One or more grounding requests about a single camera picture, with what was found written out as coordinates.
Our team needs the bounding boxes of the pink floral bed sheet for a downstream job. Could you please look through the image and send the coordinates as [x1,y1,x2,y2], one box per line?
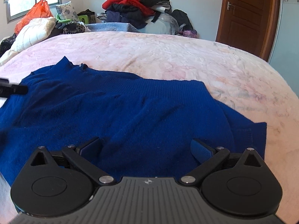
[1,31,298,223]

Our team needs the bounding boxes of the black backpack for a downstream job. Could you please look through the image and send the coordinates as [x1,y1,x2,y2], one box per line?
[171,9,194,31]

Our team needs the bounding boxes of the blue knit sweater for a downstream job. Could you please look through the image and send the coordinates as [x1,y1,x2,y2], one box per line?
[1,58,266,184]

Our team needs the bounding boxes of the blue folded blanket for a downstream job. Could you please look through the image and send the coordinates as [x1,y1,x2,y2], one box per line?
[86,22,139,33]

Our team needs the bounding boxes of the red garment on pile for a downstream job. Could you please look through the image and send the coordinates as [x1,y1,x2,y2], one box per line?
[102,0,155,17]

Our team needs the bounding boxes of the dark clothes pile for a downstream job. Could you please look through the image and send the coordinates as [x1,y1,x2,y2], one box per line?
[102,0,171,29]

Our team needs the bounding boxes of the purple bag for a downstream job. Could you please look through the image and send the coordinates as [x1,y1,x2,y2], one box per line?
[182,30,198,38]

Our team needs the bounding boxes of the green plastic stool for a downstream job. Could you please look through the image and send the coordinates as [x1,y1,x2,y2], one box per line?
[55,13,89,25]

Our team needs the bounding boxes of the light blue bundled bedding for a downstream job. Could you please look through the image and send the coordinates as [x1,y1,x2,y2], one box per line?
[138,13,179,35]

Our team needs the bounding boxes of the floral grey cushion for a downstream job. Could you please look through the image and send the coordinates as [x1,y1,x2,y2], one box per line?
[55,1,79,21]

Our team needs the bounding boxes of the white quilted pillow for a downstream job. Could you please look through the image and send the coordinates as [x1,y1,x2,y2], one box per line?
[1,17,56,66]

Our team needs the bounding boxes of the orange plastic bag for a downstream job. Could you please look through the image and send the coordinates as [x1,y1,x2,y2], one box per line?
[14,0,53,35]

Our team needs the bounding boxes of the leopard print garment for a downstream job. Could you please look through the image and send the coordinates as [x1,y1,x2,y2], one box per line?
[62,21,85,34]

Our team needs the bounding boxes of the window with metal frame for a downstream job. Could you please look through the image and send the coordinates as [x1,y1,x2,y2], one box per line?
[5,0,61,23]

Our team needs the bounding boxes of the brown wooden door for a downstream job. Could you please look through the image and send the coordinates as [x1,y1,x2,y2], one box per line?
[216,0,280,61]

